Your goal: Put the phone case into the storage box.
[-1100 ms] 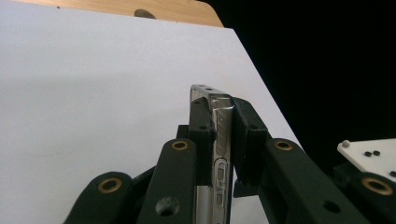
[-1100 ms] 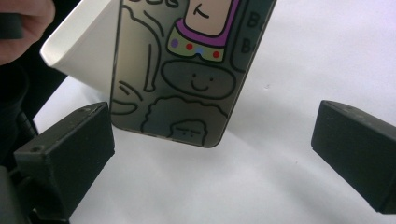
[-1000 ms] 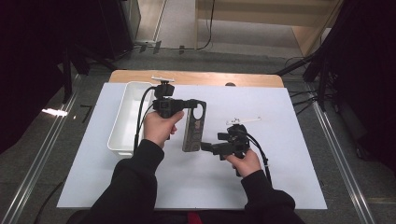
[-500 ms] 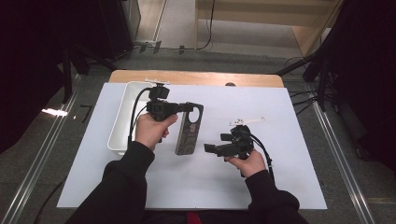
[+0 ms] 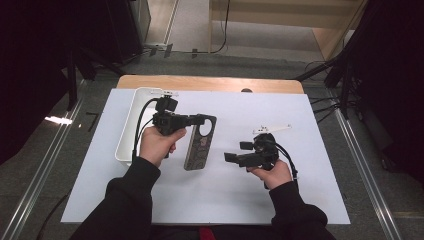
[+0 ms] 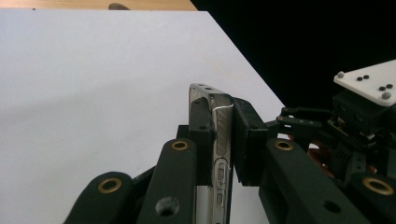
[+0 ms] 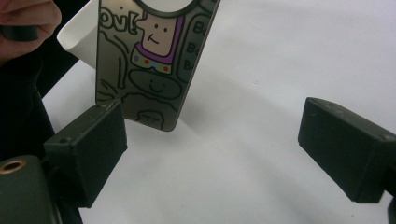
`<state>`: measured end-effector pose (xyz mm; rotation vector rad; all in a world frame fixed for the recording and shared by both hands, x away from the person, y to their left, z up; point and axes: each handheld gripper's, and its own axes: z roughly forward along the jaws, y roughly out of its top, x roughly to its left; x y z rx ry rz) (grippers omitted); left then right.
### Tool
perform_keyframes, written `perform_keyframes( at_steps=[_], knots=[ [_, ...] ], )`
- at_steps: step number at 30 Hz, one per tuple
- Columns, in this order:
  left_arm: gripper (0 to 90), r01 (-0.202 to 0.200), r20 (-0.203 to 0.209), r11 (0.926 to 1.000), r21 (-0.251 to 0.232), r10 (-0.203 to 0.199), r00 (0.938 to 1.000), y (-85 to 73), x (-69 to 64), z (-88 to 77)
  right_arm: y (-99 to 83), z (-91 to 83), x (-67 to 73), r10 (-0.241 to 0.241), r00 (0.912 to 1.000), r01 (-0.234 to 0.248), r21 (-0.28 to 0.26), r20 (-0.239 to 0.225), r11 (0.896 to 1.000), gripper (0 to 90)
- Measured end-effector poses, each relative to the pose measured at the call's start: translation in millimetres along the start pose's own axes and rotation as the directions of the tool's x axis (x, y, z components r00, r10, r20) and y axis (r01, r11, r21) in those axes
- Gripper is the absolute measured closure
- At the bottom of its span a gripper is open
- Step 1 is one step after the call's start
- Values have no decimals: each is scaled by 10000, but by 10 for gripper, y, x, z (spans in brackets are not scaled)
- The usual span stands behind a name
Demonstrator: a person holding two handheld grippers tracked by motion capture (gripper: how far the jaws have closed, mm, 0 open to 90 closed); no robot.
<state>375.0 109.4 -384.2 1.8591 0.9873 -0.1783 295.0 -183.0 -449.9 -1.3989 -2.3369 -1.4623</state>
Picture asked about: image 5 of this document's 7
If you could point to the white table sheet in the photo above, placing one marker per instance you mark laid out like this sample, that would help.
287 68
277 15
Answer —
316 166

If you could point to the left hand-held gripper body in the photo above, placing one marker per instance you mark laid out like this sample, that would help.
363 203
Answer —
168 121

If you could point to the black metal stand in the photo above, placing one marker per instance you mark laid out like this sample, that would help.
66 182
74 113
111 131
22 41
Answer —
72 86
316 70

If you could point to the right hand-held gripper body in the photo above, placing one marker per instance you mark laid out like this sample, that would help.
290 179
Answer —
265 155

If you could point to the person's right hand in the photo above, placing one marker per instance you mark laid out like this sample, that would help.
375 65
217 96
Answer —
276 175

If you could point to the person's left hand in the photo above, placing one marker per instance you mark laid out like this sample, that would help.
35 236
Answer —
155 146

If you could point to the light wooden shelf unit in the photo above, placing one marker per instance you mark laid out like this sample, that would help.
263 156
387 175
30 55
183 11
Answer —
283 16

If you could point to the small metal floor bracket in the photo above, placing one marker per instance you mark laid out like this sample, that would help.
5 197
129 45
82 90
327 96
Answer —
194 53

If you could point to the white plastic bin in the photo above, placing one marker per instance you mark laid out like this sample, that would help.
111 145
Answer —
126 133

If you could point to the patterned dark phone case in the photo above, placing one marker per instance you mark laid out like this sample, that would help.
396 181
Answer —
200 150

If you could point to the metal floor rail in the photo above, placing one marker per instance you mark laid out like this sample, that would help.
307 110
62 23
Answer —
370 180
41 173

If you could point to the black curtain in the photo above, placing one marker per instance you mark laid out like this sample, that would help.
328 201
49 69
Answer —
30 83
393 83

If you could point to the person's dark clothing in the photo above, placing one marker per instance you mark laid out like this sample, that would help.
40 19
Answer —
180 233

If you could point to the person's red garment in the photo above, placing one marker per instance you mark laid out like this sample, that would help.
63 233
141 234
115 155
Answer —
207 234

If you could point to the black cabinet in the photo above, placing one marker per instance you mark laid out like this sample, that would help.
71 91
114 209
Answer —
123 30

